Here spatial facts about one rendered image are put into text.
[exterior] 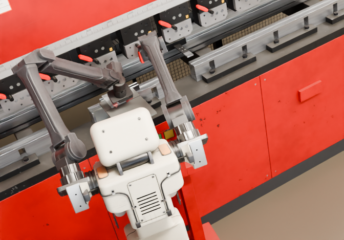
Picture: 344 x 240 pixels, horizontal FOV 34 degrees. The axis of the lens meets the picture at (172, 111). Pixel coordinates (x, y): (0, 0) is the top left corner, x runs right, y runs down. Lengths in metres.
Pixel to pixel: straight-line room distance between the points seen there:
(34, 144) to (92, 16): 0.65
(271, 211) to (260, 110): 0.63
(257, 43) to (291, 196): 0.96
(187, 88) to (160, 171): 1.03
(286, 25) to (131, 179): 1.52
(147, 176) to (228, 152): 1.23
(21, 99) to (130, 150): 0.82
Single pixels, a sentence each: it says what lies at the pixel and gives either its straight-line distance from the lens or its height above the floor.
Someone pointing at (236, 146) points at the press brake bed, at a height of 0.46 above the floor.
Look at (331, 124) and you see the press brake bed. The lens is 3.47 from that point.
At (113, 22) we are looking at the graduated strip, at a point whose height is 1.37.
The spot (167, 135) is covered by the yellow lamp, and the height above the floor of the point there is 0.81.
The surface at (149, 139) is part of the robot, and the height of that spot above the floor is 1.32.
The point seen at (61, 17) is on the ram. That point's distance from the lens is 2.43.
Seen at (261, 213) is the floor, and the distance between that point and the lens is 3.33.
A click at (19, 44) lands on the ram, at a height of 1.44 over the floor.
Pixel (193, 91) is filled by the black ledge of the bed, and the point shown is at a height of 0.87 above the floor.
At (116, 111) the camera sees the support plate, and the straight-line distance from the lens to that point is 2.58.
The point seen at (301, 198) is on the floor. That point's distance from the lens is 3.39.
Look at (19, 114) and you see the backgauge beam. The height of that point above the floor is 0.97.
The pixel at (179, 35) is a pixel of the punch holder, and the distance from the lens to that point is 2.69.
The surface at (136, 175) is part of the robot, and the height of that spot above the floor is 1.23.
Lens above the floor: 2.45
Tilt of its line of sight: 35 degrees down
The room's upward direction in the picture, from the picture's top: 14 degrees counter-clockwise
